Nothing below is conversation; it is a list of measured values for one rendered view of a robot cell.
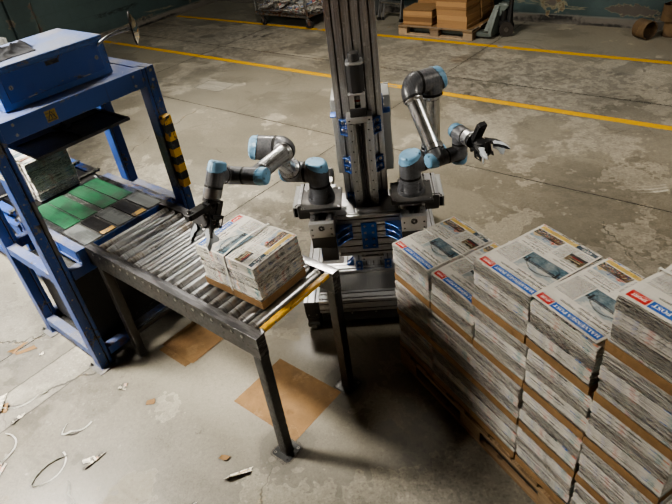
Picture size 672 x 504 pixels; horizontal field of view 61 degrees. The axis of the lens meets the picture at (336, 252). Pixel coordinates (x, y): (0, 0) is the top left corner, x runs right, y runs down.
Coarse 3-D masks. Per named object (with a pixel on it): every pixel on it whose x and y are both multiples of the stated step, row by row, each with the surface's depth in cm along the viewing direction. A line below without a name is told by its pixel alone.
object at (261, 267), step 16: (256, 240) 252; (272, 240) 250; (288, 240) 248; (240, 256) 243; (256, 256) 241; (272, 256) 243; (288, 256) 250; (240, 272) 242; (256, 272) 237; (272, 272) 244; (288, 272) 253; (240, 288) 251; (256, 288) 241; (272, 288) 247
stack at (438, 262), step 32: (448, 224) 280; (416, 256) 262; (448, 256) 259; (416, 288) 269; (448, 288) 243; (416, 320) 283; (480, 320) 231; (416, 352) 298; (448, 352) 266; (512, 352) 219; (448, 384) 278; (480, 384) 250; (512, 384) 226; (544, 384) 209; (480, 416) 262; (544, 416) 216; (576, 416) 198; (512, 448) 247; (576, 448) 205; (544, 480) 234
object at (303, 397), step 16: (288, 368) 327; (256, 384) 320; (288, 384) 318; (304, 384) 316; (320, 384) 315; (240, 400) 312; (256, 400) 311; (288, 400) 308; (304, 400) 307; (320, 400) 306; (288, 416) 300; (304, 416) 299
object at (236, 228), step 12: (240, 216) 269; (228, 228) 262; (240, 228) 261; (252, 228) 260; (204, 240) 257; (228, 240) 254; (204, 252) 253; (216, 252) 248; (204, 264) 260; (216, 264) 253; (216, 276) 260
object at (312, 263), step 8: (160, 208) 340; (168, 208) 333; (176, 208) 331; (184, 208) 330; (304, 256) 277; (312, 264) 271; (320, 264) 270; (328, 272) 265; (336, 272) 265; (328, 280) 268; (336, 280) 267; (328, 288) 271; (336, 288) 269
